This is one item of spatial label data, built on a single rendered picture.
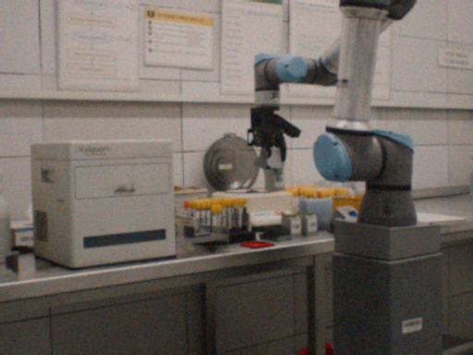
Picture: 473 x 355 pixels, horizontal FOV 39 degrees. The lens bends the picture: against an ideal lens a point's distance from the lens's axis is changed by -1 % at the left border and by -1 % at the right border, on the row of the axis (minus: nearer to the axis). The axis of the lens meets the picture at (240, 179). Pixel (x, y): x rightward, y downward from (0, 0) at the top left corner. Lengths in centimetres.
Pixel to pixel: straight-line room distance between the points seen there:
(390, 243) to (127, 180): 65
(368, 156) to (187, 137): 101
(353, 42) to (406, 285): 59
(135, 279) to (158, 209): 19
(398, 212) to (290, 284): 121
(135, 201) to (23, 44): 79
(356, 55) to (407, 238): 46
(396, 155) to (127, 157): 65
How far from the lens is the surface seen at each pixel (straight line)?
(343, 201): 222
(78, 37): 228
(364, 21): 158
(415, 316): 170
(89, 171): 158
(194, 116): 247
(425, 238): 171
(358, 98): 158
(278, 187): 194
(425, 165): 337
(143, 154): 164
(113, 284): 159
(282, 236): 194
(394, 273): 162
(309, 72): 187
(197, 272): 170
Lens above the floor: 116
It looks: 3 degrees down
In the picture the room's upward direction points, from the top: 1 degrees counter-clockwise
